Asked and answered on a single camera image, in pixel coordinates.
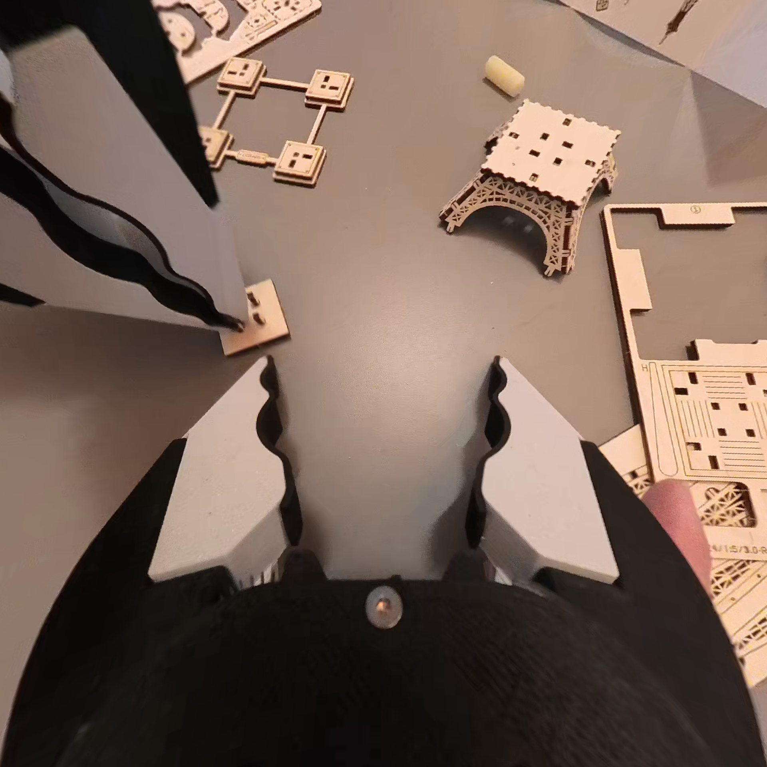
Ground person's right hand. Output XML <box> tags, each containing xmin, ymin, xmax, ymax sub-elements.
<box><xmin>643</xmin><ymin>479</ymin><xmax>714</xmax><ymax>595</ymax></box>

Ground wooden puzzle sheet with arches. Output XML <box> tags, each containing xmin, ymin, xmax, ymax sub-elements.
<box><xmin>150</xmin><ymin>0</ymin><xmax>323</xmax><ymax>85</ymax></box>

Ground wooden lattice tower base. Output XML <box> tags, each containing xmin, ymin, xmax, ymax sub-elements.
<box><xmin>439</xmin><ymin>99</ymin><xmax>622</xmax><ymax>278</ymax></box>

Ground pale wax cylinder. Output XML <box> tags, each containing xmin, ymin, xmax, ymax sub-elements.
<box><xmin>484</xmin><ymin>55</ymin><xmax>526</xmax><ymax>97</ymax></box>

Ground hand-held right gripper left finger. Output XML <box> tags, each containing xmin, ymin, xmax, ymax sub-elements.
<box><xmin>148</xmin><ymin>355</ymin><xmax>304</xmax><ymax>585</ymax></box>

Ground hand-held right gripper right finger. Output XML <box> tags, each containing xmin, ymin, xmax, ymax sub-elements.
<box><xmin>464</xmin><ymin>355</ymin><xmax>620</xmax><ymax>586</ymax></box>

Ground partly emptied wooden puzzle sheet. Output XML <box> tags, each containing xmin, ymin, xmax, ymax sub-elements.
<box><xmin>601</xmin><ymin>203</ymin><xmax>767</xmax><ymax>483</ymax></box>

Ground wooden four-square frame piece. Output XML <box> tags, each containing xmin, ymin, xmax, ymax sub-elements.
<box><xmin>201</xmin><ymin>57</ymin><xmax>354</xmax><ymax>188</ymax></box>

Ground paper instruction leaflet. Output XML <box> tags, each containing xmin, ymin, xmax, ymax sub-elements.
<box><xmin>557</xmin><ymin>0</ymin><xmax>767</xmax><ymax>109</ymax></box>

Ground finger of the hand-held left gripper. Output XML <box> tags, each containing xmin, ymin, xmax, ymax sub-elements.
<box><xmin>0</xmin><ymin>144</ymin><xmax>243</xmax><ymax>333</ymax></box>
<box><xmin>0</xmin><ymin>24</ymin><xmax>248</xmax><ymax>332</ymax></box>

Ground small square wooden plate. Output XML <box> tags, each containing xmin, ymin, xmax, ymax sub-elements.
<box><xmin>221</xmin><ymin>278</ymin><xmax>290</xmax><ymax>357</ymax></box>

